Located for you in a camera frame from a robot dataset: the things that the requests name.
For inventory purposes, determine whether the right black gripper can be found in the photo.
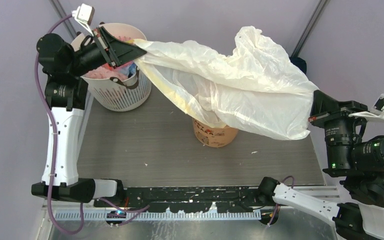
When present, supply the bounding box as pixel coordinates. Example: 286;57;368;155
305;88;369;169

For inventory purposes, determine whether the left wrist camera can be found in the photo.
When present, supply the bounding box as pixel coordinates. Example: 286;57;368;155
71;3;95;36

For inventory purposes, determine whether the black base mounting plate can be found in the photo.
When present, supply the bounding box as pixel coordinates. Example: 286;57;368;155
108;186;275;214

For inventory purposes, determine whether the aluminium rail frame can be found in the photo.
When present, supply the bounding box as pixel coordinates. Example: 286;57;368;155
41;186;343;222

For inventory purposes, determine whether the pale yellow trash bag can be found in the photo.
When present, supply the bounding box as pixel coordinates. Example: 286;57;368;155
134;26;318;141

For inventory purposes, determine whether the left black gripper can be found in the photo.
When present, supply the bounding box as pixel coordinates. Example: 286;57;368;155
68;26;146;77

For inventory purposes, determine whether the pink plastic trash bag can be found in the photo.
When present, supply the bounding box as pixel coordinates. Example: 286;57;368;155
84;65;129;81

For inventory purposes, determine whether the orange plastic trash bin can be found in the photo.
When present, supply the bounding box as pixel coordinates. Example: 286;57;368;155
192;118;239;148

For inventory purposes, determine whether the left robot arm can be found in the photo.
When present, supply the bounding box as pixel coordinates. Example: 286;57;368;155
31;26;146;207

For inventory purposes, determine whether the red plastic trash bag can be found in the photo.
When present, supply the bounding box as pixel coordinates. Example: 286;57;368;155
117;36;134;44

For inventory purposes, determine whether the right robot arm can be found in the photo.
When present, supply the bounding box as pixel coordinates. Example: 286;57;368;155
255;90;384;240

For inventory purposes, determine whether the navy blue cloth garment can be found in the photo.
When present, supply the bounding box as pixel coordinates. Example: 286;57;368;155
289;56;308;75

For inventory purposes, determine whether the white slotted laundry basket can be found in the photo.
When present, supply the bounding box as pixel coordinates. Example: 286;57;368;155
82;23;152;112

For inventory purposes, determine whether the blue plastic trash bag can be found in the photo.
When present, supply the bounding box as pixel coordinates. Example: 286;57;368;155
118;62;137;78

